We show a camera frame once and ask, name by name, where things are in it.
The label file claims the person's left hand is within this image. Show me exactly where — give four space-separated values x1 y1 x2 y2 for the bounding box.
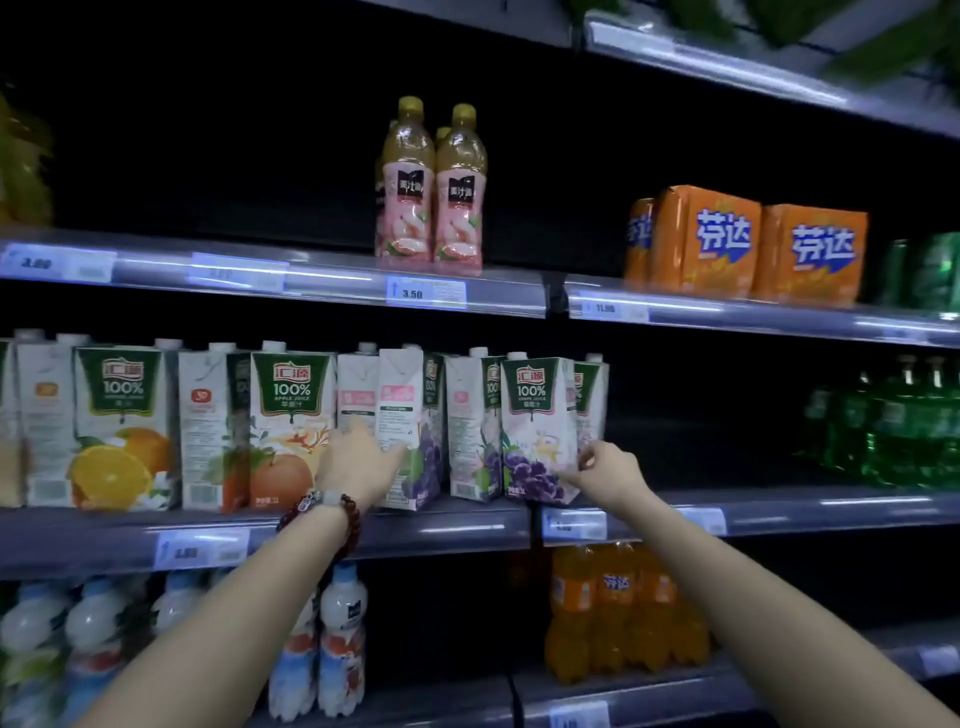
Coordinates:
314 418 407 514

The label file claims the person's right hand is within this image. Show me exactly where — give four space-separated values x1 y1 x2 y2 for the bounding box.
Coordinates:
558 439 656 520

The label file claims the grape juice carton pair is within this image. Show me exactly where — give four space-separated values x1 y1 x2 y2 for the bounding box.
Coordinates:
500 350 583 506
374 344 449 513

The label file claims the person's left forearm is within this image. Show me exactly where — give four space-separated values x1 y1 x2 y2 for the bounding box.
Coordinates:
74 502 354 728

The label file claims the person's right forearm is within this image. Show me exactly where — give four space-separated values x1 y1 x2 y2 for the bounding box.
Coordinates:
626 487 960 728

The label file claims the row of orange soda bottles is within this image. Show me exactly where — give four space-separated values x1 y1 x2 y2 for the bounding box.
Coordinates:
543 543 712 685

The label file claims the row of white drink bottles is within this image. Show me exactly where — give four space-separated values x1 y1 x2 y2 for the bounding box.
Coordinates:
0 562 370 723

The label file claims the orange soda multipack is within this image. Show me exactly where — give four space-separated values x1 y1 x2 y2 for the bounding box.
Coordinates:
623 197 656 290
752 203 870 307
650 185 763 299

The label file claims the row of large green bottles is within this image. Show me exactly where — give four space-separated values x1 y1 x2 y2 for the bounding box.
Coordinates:
800 353 960 490

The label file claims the row of yellow drink bottles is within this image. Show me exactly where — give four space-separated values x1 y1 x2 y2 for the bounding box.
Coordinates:
0 89 55 226

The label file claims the dark red bead bracelet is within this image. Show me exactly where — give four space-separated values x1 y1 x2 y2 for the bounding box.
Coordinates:
275 491 364 565

